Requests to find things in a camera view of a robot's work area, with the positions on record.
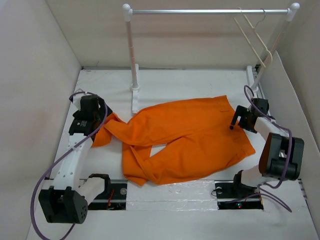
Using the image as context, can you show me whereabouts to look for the orange trousers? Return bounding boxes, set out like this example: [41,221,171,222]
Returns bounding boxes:
[93,95,255,186]

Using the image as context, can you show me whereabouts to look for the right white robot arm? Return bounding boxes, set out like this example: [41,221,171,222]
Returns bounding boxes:
[229,98,305,197]

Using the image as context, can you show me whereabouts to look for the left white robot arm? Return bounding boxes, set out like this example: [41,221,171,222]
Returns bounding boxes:
[38,91,112,224]

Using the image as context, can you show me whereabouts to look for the wooden clothes hanger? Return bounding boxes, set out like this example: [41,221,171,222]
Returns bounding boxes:
[233,7,273,69]

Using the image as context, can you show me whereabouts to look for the white clothes rack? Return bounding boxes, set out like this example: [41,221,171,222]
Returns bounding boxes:
[122,2,300,114]

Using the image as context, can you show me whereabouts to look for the aluminium table edge rail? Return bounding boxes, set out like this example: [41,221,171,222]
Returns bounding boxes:
[252,64,273,118]

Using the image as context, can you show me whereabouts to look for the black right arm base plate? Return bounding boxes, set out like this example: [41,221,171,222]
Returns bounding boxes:
[211,180,264,210]

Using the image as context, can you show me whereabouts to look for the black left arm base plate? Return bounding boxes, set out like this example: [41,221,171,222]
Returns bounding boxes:
[88,179,128,211]

